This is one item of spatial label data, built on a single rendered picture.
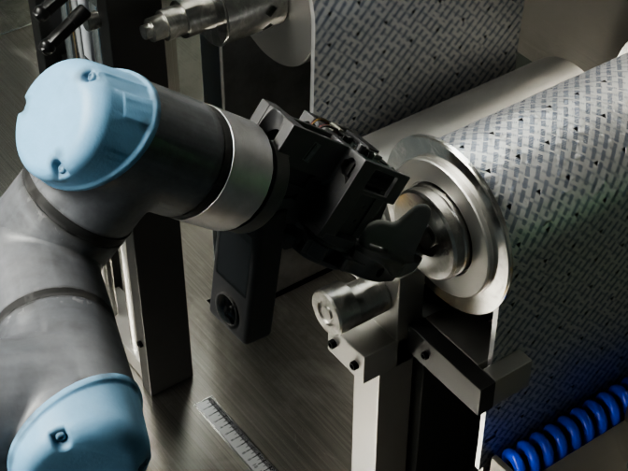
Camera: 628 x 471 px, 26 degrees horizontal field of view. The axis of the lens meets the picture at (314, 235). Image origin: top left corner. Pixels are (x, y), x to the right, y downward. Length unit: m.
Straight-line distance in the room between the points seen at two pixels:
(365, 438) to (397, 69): 0.33
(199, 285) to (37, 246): 0.71
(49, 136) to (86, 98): 0.03
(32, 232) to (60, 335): 0.09
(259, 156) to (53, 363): 0.20
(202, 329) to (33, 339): 0.72
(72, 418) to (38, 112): 0.18
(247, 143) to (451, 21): 0.41
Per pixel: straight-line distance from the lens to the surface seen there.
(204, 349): 1.44
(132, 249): 1.26
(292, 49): 1.16
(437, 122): 1.17
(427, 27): 1.19
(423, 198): 1.01
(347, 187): 0.90
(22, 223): 0.82
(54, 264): 0.80
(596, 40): 1.35
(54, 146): 0.77
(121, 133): 0.77
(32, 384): 0.73
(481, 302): 1.04
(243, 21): 1.12
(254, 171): 0.84
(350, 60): 1.15
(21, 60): 1.90
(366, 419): 1.20
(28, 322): 0.77
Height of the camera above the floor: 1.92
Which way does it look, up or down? 41 degrees down
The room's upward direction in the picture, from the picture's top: straight up
